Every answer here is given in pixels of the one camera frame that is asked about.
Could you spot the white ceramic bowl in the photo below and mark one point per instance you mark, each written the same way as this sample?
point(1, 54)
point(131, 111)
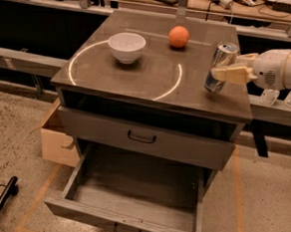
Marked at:
point(127, 47)

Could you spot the grey drawer cabinet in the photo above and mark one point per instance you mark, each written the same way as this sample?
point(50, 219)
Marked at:
point(164, 87)

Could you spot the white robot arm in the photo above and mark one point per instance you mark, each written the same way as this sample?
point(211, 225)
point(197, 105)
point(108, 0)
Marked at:
point(286, 76)

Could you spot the cardboard box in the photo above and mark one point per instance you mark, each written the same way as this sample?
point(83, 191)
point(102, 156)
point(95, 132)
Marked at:
point(57, 146)

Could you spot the orange fruit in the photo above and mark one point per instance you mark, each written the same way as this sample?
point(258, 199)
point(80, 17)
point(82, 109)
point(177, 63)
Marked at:
point(178, 37)

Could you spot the black drawer handle upper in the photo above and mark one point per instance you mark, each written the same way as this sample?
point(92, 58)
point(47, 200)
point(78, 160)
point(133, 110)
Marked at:
point(141, 138)

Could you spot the grey open lower drawer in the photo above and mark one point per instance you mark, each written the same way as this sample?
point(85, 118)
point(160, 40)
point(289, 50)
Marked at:
point(111, 185)

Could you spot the white power adapter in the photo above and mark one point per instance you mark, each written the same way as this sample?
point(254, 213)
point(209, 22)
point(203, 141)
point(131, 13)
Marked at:
point(225, 4)

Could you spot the silver blue redbull can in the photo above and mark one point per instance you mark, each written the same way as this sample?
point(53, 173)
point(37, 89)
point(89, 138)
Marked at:
point(224, 55)

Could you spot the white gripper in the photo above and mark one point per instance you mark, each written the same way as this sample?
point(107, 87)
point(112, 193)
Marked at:
point(270, 69)

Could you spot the clear plastic bottle left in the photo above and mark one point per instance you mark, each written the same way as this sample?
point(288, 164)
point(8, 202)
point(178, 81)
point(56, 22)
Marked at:
point(269, 97)

